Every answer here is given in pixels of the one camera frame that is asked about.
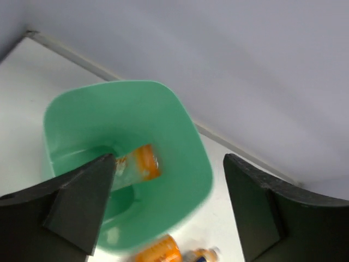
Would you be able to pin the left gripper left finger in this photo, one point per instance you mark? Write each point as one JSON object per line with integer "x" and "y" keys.
{"x": 59, "y": 219}

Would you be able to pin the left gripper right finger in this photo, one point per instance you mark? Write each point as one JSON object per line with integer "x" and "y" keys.
{"x": 277, "y": 221}

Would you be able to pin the tall orange label bottle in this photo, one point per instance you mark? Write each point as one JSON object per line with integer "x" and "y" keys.
{"x": 138, "y": 166}

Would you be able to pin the short orange bottle yellow cap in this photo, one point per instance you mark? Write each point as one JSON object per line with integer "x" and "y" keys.
{"x": 164, "y": 249}

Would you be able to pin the green plastic bin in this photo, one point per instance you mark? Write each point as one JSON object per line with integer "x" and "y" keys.
{"x": 163, "y": 172}

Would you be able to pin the blue label yellow bottle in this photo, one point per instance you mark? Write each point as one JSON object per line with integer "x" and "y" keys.
{"x": 202, "y": 255}

